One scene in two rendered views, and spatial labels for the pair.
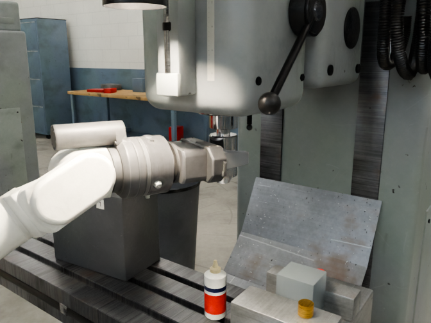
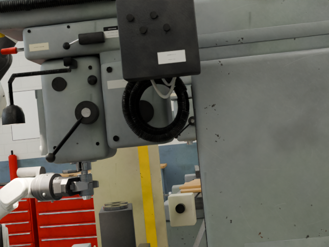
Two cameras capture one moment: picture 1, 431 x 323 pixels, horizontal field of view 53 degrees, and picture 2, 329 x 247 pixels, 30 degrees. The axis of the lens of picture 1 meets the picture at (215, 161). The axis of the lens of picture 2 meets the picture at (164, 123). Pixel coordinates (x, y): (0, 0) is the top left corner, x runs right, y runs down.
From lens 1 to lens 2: 1.78 m
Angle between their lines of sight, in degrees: 58
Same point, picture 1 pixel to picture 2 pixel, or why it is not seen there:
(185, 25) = (42, 126)
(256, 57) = (53, 137)
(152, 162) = (40, 184)
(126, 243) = (103, 240)
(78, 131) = (23, 170)
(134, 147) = (37, 177)
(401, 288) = not seen: outside the picture
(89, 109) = not seen: outside the picture
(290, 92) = (87, 151)
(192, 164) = (56, 186)
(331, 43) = (115, 124)
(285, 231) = not seen: outside the picture
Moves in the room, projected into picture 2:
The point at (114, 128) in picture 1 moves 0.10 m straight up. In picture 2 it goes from (35, 169) to (33, 139)
